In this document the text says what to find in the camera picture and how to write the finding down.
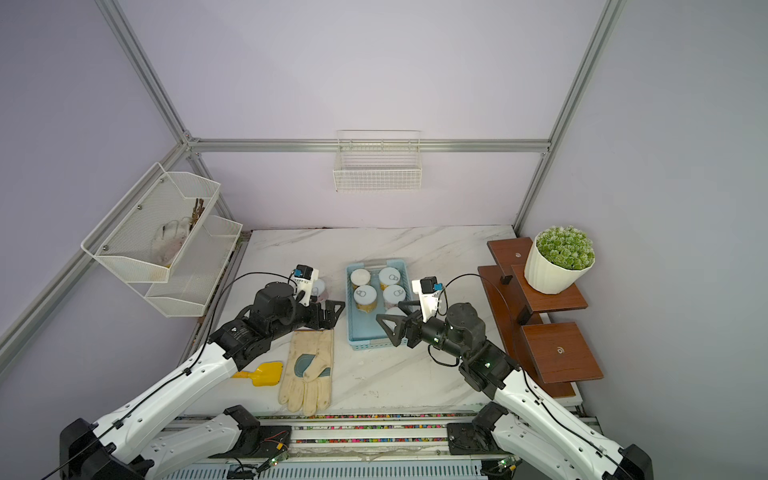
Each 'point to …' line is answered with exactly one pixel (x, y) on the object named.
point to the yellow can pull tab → (389, 275)
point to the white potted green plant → (559, 260)
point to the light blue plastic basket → (363, 330)
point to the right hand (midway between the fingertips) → (391, 315)
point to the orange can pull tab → (365, 298)
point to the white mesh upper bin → (144, 237)
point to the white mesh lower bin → (196, 275)
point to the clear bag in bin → (169, 238)
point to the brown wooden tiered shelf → (547, 353)
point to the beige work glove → (306, 384)
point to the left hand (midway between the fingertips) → (328, 304)
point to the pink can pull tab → (392, 295)
